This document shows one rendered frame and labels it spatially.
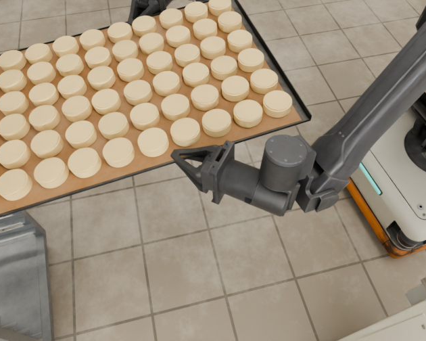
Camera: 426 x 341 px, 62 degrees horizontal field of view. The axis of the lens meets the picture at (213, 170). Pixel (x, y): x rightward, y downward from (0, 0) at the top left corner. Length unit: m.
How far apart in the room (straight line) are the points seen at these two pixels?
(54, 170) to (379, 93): 0.50
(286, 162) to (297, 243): 1.18
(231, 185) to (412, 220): 1.07
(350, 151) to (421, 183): 1.10
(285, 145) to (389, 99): 0.15
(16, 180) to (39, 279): 0.92
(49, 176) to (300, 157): 0.39
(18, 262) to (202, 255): 0.72
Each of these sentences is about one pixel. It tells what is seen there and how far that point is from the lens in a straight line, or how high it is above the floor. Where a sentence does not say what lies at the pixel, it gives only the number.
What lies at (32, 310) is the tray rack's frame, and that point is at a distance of 1.51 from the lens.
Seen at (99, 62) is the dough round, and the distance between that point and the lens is 0.76.
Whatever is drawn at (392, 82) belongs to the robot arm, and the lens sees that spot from 0.53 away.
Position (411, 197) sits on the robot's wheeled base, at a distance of 1.57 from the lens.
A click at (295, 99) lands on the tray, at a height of 1.02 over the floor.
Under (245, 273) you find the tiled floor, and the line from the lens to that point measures 1.55.
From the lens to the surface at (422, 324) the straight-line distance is 0.80.
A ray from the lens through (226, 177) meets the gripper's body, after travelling 0.54.
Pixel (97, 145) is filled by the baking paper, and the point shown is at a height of 0.99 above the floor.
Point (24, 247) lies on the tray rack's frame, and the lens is 1.61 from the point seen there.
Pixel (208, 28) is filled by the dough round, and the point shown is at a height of 1.03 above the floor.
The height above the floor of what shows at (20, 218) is 0.32.
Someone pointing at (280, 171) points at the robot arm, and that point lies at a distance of 0.48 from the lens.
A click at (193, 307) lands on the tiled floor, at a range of 1.52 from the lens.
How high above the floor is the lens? 1.48
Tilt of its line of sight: 57 degrees down
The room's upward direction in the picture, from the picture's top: straight up
